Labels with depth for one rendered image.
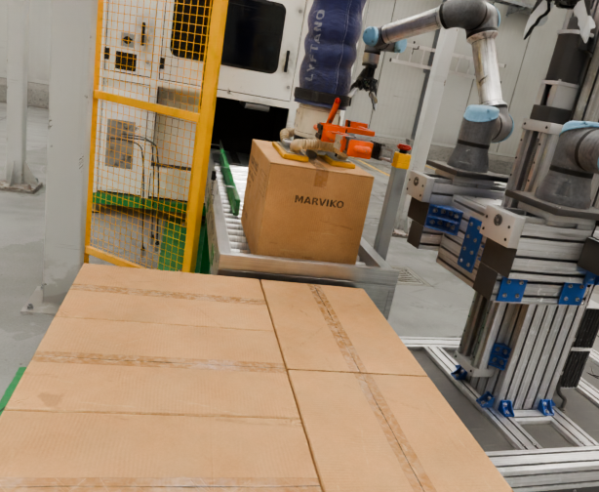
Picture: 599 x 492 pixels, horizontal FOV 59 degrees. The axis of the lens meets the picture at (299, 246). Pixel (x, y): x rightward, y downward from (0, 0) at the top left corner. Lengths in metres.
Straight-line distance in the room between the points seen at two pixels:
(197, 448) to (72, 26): 1.90
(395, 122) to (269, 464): 10.95
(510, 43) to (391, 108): 3.02
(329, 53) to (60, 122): 1.21
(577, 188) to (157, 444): 1.26
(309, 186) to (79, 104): 1.12
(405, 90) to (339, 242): 9.87
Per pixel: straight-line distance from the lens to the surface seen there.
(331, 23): 2.11
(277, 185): 1.93
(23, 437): 1.13
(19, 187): 4.84
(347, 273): 2.01
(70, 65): 2.55
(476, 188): 2.06
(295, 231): 1.99
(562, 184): 1.65
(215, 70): 2.55
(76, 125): 2.56
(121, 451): 1.09
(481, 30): 2.24
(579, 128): 1.65
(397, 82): 11.71
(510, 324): 2.05
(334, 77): 2.10
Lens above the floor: 1.24
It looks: 17 degrees down
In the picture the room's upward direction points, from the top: 10 degrees clockwise
